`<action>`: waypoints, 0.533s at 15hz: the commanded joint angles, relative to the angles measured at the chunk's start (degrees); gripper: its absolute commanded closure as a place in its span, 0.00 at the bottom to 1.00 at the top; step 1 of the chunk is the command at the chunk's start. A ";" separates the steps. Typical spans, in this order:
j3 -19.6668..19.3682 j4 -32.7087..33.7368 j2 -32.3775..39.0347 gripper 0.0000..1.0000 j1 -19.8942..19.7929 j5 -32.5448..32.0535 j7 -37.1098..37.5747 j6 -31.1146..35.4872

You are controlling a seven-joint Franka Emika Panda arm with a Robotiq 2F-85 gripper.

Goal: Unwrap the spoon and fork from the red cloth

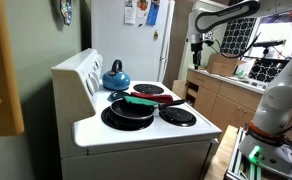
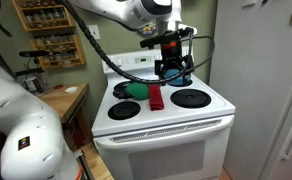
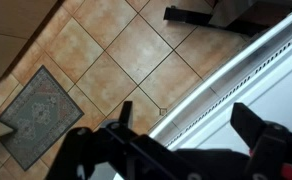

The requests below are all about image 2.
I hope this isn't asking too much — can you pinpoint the colourful decorative wall plate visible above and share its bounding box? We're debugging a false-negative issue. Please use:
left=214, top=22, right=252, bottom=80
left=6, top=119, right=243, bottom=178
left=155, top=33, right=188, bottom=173
left=139, top=21, right=157, bottom=36

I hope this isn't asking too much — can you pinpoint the white refrigerator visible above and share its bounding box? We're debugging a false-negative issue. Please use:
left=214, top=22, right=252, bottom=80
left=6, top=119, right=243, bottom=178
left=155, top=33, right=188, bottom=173
left=210, top=0, right=292, bottom=180

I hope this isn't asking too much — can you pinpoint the teal kettle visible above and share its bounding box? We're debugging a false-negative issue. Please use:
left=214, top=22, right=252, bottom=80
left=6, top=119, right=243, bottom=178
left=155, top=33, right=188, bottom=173
left=164, top=69, right=192, bottom=87

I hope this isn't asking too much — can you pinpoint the wooden spice rack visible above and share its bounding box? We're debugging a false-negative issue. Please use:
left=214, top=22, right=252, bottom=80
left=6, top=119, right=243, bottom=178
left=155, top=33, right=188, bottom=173
left=30, top=34, right=86, bottom=69
left=12, top=0, right=75, bottom=32

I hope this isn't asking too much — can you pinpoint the red cloth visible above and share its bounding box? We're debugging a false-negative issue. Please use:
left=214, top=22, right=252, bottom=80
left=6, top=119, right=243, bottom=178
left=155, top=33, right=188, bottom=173
left=149, top=85, right=164, bottom=111

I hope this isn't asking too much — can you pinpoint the front left coil burner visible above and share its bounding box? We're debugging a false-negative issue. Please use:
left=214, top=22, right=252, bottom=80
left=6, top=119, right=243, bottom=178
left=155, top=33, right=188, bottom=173
left=108, top=101, right=141, bottom=120

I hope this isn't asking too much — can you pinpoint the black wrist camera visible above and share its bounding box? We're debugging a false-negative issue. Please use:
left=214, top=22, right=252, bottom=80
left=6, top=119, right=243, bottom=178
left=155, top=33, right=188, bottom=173
left=140, top=27, right=194, bottom=49

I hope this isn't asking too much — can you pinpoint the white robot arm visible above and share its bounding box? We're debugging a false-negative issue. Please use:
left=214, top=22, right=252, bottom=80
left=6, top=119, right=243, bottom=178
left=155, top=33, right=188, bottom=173
left=0, top=0, right=197, bottom=180

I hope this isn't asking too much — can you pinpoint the small white dish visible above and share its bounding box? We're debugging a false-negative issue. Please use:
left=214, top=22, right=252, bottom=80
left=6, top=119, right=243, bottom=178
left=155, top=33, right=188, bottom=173
left=65, top=86, right=79, bottom=94

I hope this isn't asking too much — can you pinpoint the wooden side table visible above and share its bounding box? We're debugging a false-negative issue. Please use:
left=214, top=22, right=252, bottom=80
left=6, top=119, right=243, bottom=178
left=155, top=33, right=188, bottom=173
left=40, top=83, right=91, bottom=151

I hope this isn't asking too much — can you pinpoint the lower wooden spice rack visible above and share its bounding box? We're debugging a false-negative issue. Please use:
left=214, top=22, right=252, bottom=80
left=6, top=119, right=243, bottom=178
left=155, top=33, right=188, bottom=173
left=30, top=34, right=86, bottom=69

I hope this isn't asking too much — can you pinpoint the front right coil burner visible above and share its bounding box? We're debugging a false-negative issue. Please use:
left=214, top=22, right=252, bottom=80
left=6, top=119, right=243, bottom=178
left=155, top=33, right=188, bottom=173
left=170, top=89, right=211, bottom=108

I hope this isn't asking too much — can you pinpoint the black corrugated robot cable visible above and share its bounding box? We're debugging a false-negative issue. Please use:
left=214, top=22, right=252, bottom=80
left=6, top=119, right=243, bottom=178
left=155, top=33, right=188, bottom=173
left=59, top=0, right=216, bottom=85

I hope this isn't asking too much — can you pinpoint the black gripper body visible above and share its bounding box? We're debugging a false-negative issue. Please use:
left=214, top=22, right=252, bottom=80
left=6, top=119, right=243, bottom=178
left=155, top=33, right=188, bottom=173
left=155, top=40, right=193, bottom=76

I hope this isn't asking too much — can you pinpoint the coil burner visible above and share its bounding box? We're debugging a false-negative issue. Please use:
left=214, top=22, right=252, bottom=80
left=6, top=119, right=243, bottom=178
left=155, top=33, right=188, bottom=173
left=108, top=101, right=141, bottom=120
left=170, top=89, right=211, bottom=108
left=113, top=81, right=131, bottom=99

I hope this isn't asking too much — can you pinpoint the back left coil burner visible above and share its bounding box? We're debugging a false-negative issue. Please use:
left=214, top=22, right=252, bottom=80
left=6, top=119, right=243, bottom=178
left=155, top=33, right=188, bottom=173
left=113, top=81, right=131, bottom=99

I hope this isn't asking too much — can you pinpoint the white wall light switch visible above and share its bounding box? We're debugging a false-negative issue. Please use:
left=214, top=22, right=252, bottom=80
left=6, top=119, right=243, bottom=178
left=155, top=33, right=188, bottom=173
left=89, top=25, right=100, bottom=40

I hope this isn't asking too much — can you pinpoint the upper wooden spice rack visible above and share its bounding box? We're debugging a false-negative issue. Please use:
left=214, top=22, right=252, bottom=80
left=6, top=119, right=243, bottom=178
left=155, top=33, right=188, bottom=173
left=12, top=0, right=75, bottom=32

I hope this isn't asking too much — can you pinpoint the white electric stove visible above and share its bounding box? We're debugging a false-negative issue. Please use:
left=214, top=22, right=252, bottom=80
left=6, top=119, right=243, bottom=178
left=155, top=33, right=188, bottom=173
left=91, top=45, right=237, bottom=180

